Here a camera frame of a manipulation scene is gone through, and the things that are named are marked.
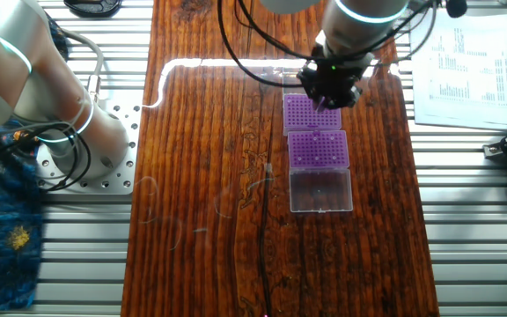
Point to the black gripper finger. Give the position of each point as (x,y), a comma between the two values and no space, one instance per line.
(339,102)
(315,100)

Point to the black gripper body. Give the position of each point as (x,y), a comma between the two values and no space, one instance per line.
(332,79)

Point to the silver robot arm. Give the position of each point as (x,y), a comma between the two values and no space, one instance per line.
(16,88)

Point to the purple pipette tip box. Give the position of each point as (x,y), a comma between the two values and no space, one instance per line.
(302,119)
(324,149)

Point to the white printed paper sheet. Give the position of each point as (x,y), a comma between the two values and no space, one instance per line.
(465,66)

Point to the brown wooden board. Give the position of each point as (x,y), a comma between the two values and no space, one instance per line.
(192,220)

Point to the black C-clamp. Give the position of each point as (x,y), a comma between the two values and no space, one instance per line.
(93,9)

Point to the blue patterned cloth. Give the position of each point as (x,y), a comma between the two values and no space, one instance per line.
(2,246)

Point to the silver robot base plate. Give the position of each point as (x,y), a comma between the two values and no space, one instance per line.
(121,176)

